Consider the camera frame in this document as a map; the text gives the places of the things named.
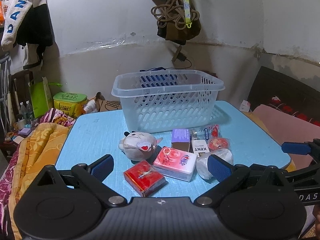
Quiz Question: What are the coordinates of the white wrapped roll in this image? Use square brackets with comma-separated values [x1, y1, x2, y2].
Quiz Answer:
[196, 148, 234, 180]

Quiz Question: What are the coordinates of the clear water bottle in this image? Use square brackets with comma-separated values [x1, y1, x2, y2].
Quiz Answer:
[26, 100, 35, 119]
[19, 102, 28, 120]

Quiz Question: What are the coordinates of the small white carton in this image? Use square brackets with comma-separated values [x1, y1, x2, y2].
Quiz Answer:
[239, 100, 252, 113]

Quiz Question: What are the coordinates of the red and white candy packet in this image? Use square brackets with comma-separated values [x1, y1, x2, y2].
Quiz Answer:
[207, 136, 230, 152]

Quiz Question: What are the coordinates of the dark wooden chair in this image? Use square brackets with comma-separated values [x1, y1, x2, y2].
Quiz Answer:
[8, 70, 34, 120]

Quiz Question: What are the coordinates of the purple cardboard box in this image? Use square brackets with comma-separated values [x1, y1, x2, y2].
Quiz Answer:
[171, 128, 192, 152]

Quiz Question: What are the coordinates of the white cigarette pack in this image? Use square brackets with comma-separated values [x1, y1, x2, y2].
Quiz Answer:
[190, 139, 210, 157]

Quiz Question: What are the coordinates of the white plush toy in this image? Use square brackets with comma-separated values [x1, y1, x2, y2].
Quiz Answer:
[118, 131, 163, 160]

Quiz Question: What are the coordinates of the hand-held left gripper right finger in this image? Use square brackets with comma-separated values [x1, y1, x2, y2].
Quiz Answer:
[194, 154, 286, 207]

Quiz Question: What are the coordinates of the red glossy box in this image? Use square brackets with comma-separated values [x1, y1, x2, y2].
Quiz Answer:
[123, 160, 166, 197]

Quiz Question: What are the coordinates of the green paper bag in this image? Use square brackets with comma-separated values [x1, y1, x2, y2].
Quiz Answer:
[28, 76, 63, 118]

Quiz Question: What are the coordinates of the dark red-flowered pillow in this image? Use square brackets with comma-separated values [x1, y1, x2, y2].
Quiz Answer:
[268, 95, 320, 128]

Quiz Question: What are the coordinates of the clear bottle with blue label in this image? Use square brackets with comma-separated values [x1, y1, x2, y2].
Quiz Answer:
[190, 125, 222, 141]

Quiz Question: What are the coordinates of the clear perforated plastic basket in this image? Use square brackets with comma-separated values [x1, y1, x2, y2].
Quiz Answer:
[111, 69, 225, 133]

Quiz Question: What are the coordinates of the orange patterned blanket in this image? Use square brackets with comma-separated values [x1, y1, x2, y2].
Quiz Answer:
[7, 123, 73, 240]

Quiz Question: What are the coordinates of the pink bedding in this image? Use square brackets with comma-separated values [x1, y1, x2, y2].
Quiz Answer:
[252, 104, 320, 171]

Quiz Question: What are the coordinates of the black charger with cable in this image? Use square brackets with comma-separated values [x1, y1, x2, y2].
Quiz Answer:
[140, 44, 193, 72]

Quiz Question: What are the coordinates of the blue fabric bag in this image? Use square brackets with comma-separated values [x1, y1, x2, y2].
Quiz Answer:
[139, 67, 183, 88]

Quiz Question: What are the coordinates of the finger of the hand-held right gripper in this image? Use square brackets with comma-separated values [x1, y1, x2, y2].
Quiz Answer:
[281, 138, 320, 161]
[285, 163, 320, 181]

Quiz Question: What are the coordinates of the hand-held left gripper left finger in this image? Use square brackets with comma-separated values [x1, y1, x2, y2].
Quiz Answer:
[37, 154, 128, 208]

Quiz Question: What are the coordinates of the coiled tan rope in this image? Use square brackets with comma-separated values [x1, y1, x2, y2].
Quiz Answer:
[151, 0, 200, 30]

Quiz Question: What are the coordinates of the dark wooden headboard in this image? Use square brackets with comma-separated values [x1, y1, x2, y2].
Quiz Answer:
[247, 66, 320, 120]

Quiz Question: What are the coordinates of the green and yellow tin box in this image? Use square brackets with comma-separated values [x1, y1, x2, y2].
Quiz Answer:
[53, 92, 88, 118]

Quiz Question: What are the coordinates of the yellow-green patterned strap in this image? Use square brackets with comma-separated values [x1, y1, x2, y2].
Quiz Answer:
[180, 0, 193, 29]

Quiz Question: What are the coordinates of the white snack packet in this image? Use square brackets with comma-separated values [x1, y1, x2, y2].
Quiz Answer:
[83, 99, 98, 113]

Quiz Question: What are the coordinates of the pink tissue packet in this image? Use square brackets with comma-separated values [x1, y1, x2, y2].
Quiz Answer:
[152, 146, 197, 182]

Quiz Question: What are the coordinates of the white and black jacket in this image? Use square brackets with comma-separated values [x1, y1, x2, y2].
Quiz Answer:
[0, 0, 54, 68]

